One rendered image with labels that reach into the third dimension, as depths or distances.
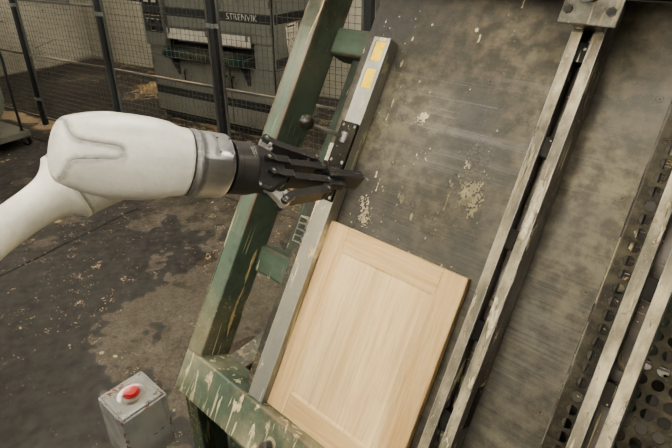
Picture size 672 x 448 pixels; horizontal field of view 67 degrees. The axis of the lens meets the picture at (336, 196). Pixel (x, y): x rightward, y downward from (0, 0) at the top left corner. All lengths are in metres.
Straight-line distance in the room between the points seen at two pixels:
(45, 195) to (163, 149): 0.20
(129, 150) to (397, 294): 0.72
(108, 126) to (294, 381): 0.87
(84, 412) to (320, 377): 1.67
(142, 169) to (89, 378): 2.35
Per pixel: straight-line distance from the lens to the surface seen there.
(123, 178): 0.63
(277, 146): 0.78
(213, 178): 0.67
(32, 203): 0.78
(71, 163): 0.63
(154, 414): 1.43
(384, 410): 1.20
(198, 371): 1.52
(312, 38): 1.43
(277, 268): 1.43
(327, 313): 1.26
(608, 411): 1.03
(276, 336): 1.33
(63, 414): 2.81
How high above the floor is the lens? 1.93
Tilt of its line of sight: 27 degrees down
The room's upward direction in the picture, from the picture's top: straight up
